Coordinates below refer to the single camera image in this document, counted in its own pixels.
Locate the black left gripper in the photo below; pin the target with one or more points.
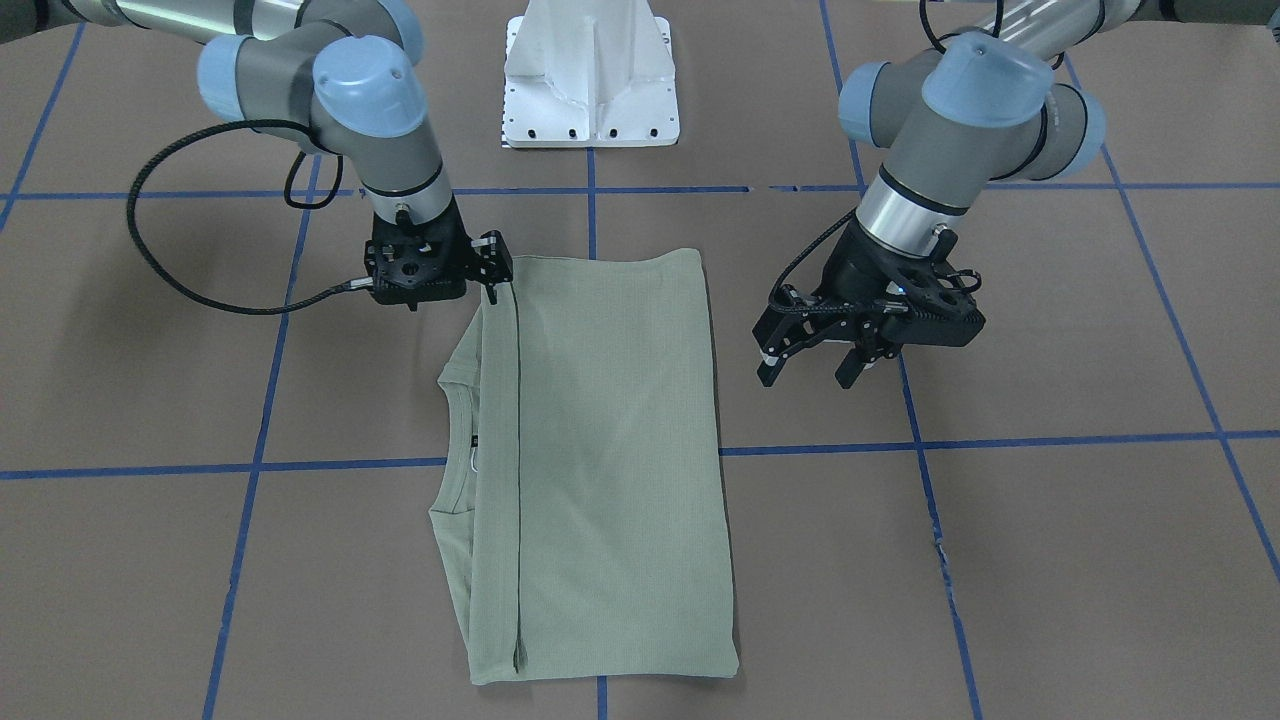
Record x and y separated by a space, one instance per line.
853 272

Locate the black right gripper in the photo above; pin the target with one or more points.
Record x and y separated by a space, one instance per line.
491 262

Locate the olive green long-sleeve shirt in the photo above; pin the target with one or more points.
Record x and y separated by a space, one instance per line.
581 516

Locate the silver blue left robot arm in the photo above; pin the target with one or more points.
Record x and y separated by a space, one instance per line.
980 104

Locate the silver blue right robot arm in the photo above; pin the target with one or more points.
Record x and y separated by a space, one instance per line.
337 78

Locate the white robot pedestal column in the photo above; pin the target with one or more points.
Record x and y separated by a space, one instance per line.
589 75

